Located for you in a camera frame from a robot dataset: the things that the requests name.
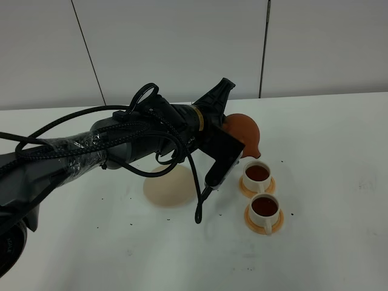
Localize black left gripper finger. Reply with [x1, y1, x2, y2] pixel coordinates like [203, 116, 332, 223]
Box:
[193, 78, 236, 121]

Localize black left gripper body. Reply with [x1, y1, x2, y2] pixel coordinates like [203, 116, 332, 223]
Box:
[178, 102, 226, 155]

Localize brown clay teapot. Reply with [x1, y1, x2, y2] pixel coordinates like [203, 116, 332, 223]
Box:
[222, 113, 261, 159]

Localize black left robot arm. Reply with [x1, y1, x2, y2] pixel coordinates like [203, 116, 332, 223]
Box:
[1, 78, 244, 274]

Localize cream round teapot coaster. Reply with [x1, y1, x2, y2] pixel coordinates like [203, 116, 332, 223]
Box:
[143, 165, 196, 208]

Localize far white teacup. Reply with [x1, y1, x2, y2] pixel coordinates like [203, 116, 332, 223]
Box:
[242, 161, 272, 193]

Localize white teacup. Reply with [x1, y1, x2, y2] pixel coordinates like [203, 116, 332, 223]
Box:
[248, 193, 280, 235]
[242, 161, 272, 193]

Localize far orange saucer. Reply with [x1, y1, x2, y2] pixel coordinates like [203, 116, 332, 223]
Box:
[239, 176, 276, 198]

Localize orange saucer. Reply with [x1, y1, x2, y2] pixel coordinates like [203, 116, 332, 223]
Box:
[244, 206, 284, 235]
[239, 176, 276, 198]

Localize near white teacup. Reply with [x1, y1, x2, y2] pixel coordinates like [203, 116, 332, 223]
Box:
[248, 193, 280, 235]

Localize near orange saucer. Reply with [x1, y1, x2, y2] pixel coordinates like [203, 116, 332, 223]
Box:
[244, 206, 284, 235]

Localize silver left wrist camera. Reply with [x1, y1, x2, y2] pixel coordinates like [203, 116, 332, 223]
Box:
[199, 126, 245, 190]

